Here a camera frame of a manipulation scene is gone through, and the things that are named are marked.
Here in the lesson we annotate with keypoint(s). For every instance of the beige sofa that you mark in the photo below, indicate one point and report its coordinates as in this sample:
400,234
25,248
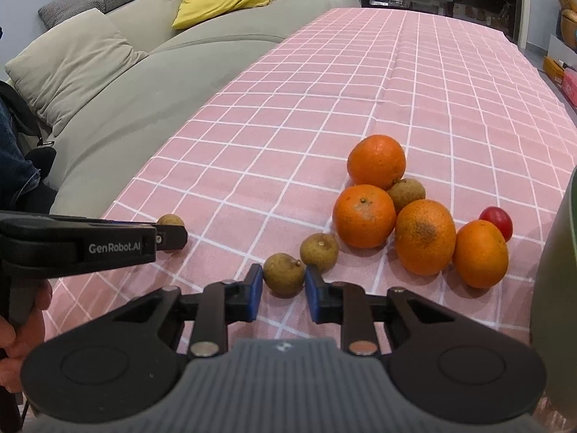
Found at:
157,99

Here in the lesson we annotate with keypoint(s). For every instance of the yellow cushion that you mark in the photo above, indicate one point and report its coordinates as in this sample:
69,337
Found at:
216,2

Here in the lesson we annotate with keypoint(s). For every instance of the beige cushion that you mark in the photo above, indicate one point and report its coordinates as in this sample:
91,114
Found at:
72,67

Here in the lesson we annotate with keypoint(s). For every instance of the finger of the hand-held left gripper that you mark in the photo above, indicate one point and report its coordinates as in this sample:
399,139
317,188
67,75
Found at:
173,237

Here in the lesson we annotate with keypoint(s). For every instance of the black bag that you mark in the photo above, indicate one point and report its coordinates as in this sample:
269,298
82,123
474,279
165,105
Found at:
40,162

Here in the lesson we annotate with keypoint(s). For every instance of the red cherry tomato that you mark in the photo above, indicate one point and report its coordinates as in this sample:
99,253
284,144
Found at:
498,221

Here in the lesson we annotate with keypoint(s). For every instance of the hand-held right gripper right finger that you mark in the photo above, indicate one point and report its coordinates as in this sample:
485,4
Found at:
314,300

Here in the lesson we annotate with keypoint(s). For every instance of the pink checked tablecloth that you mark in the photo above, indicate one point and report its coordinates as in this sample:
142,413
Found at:
315,99

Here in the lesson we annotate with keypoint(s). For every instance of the pink box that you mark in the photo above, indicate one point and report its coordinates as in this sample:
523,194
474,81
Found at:
569,85

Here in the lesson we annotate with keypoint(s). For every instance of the yellow box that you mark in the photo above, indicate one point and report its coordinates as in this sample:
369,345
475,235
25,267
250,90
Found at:
553,68

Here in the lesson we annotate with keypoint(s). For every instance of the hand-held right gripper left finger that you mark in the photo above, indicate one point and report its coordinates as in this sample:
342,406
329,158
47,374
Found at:
254,295

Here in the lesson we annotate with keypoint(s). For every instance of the orange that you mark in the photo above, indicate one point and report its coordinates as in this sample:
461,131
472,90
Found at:
426,239
480,255
376,162
364,216

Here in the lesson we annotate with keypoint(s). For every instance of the green bowl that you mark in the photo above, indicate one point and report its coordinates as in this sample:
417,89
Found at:
559,279

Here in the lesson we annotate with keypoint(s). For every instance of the person's left hand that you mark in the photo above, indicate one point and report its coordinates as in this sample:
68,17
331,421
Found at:
31,338

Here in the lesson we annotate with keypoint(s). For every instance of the brown longan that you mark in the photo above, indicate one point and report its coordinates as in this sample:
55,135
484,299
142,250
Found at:
171,220
408,193
284,275
319,251

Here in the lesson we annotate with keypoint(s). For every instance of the person's leg in jeans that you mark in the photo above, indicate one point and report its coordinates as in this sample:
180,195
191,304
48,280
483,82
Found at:
13,162

